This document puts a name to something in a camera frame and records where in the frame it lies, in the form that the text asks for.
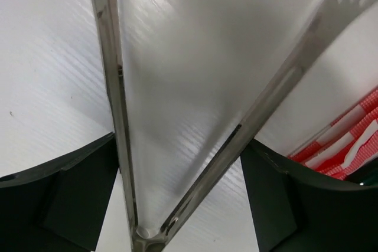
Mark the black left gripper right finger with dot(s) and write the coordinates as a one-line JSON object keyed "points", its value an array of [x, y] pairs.
{"points": [[297, 209]]}

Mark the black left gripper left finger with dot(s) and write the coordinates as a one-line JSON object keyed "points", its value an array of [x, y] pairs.
{"points": [[61, 204]]}

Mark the metal tongs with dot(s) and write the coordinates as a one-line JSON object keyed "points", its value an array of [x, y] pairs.
{"points": [[191, 82]]}

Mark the red white checkered cloth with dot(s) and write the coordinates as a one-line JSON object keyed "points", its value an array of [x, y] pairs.
{"points": [[346, 144]]}

